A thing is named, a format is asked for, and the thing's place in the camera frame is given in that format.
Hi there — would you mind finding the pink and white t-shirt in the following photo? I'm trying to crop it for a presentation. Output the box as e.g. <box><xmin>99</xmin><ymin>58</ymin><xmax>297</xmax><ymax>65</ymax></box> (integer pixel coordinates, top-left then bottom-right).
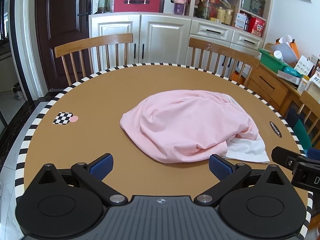
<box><xmin>120</xmin><ymin>90</ymin><xmax>270</xmax><ymax>164</ymax></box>

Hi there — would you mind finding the wooden side cabinet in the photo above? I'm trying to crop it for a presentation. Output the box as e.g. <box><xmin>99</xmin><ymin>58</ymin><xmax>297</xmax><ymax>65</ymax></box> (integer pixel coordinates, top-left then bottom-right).
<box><xmin>246</xmin><ymin>64</ymin><xmax>303</xmax><ymax>117</ymax></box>

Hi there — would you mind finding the right wooden chair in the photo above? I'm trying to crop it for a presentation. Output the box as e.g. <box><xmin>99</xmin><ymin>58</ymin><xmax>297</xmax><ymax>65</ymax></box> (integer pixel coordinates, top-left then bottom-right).
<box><xmin>186</xmin><ymin>37</ymin><xmax>259</xmax><ymax>86</ymax></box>

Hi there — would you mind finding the wooden chair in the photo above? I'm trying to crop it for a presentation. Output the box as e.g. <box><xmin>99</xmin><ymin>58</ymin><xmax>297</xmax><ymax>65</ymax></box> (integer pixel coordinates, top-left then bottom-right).
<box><xmin>186</xmin><ymin>37</ymin><xmax>259</xmax><ymax>86</ymax></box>
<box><xmin>54</xmin><ymin>33</ymin><xmax>133</xmax><ymax>85</ymax></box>

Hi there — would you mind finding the green plastic basket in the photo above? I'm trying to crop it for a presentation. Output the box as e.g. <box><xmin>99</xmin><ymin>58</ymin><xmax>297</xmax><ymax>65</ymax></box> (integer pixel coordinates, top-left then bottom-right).
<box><xmin>259</xmin><ymin>49</ymin><xmax>290</xmax><ymax>73</ymax></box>

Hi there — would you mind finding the left wooden chair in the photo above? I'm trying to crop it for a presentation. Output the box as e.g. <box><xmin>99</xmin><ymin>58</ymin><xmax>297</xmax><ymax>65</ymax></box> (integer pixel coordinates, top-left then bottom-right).
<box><xmin>54</xmin><ymin>33</ymin><xmax>133</xmax><ymax>85</ymax></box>

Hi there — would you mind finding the red snack box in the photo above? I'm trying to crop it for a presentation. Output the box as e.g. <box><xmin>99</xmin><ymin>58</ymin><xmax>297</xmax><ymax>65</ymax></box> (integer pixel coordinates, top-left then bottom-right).
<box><xmin>248</xmin><ymin>17</ymin><xmax>265</xmax><ymax>37</ymax></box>

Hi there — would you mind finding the white cabinet with shelves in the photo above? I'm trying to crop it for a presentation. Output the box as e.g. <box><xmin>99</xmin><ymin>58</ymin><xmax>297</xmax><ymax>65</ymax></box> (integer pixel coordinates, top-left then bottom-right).
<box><xmin>89</xmin><ymin>0</ymin><xmax>273</xmax><ymax>67</ymax></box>

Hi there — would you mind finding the dark brown door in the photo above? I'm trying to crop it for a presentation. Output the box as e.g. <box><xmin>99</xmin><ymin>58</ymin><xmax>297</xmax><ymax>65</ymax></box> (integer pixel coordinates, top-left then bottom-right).
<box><xmin>35</xmin><ymin>0</ymin><xmax>92</xmax><ymax>90</ymax></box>

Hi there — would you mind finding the red storage box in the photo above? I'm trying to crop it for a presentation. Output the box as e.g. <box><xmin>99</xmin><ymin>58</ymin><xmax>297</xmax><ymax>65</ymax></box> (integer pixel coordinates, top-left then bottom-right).
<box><xmin>114</xmin><ymin>0</ymin><xmax>161</xmax><ymax>12</ymax></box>

